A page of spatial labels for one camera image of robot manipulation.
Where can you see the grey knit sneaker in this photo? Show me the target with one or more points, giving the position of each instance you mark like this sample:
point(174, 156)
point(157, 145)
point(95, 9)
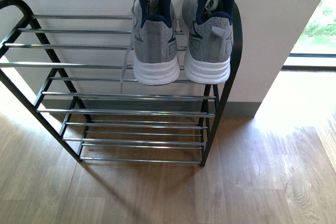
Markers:
point(208, 24)
point(154, 43)

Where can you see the black metal shoe rack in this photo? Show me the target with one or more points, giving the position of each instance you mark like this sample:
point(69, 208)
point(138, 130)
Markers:
point(82, 106)

